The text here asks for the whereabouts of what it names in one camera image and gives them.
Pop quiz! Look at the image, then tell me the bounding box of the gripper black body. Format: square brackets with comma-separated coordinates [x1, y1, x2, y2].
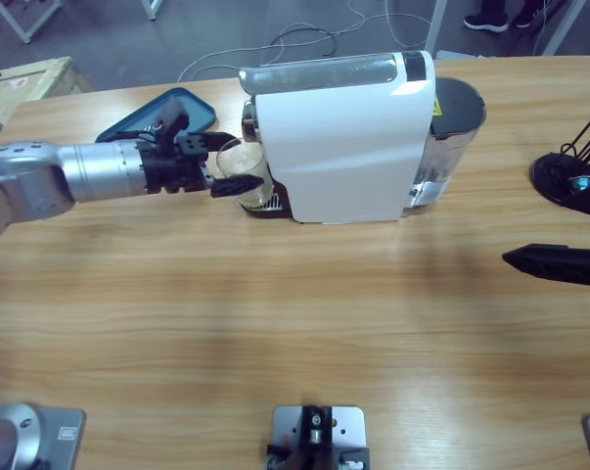
[140, 140, 215, 197]

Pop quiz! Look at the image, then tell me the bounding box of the clear drinking glass red logo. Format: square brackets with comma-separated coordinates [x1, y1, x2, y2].
[215, 138, 272, 210]

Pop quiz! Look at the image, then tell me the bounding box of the silver coffee machine lever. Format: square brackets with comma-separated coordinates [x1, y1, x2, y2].
[239, 52, 406, 95]

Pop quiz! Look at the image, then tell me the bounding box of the white capsule coffee machine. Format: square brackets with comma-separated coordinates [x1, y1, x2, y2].
[239, 50, 437, 226]

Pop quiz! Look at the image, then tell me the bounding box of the black capsule holder with rods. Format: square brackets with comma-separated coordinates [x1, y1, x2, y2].
[529, 100, 590, 210]

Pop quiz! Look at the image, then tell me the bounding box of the dark blue plastic tray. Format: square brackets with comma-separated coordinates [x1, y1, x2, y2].
[94, 87, 218, 144]

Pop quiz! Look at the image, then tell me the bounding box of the white metal table leg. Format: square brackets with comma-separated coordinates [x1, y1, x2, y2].
[424, 0, 450, 60]
[140, 0, 166, 22]
[541, 0, 589, 58]

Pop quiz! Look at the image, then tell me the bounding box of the pale wooden crate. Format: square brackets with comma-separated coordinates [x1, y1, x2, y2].
[0, 56, 94, 126]

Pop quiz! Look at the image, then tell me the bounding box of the clear water tank black lid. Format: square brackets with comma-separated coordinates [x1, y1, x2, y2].
[411, 76, 487, 216]

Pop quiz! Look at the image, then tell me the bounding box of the black sneaker white sole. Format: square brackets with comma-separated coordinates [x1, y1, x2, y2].
[463, 0, 510, 33]
[514, 0, 541, 28]

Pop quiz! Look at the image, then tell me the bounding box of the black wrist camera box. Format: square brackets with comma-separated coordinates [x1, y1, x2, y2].
[153, 96, 192, 148]

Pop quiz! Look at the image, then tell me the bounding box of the thin white floor cable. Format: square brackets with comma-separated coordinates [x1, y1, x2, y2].
[385, 0, 411, 49]
[176, 0, 432, 84]

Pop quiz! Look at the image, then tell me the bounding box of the thin black floor cable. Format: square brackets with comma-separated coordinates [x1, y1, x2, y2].
[269, 26, 339, 58]

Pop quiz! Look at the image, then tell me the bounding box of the white metal table frame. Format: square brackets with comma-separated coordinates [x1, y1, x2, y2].
[0, 0, 64, 45]

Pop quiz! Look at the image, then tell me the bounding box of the grey mount plate dark post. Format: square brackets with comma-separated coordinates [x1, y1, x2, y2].
[266, 403, 372, 470]

